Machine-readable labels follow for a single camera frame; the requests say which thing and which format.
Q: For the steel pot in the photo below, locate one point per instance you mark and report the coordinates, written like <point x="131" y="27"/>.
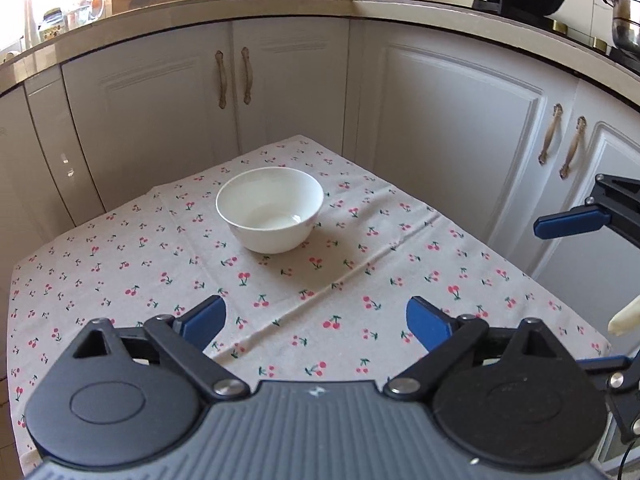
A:
<point x="625" y="20"/>

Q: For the black gas stove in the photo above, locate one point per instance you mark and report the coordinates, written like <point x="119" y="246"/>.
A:
<point x="505" y="10"/>

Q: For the white bowl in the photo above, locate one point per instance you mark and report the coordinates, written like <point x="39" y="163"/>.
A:
<point x="270" y="195"/>

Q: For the white dish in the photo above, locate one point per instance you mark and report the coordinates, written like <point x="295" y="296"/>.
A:
<point x="625" y="317"/>

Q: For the cherry-print tablecloth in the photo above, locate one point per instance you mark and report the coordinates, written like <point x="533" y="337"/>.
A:
<point x="350" y="270"/>

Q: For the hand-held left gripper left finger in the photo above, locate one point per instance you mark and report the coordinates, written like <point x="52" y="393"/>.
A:
<point x="202" y="322"/>

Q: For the glass jar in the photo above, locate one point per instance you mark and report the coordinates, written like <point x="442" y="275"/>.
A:
<point x="52" y="25"/>

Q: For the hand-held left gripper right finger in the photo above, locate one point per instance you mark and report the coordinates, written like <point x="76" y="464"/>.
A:
<point x="427" y="322"/>

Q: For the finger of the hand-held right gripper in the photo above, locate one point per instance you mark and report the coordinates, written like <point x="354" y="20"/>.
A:
<point x="607" y="363"/>
<point x="570" y="223"/>

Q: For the beige kitchen countertop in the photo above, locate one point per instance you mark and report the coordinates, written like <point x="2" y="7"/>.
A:
<point x="280" y="4"/>

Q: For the glass pitcher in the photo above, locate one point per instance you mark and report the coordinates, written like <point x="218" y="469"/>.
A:
<point x="90" y="5"/>

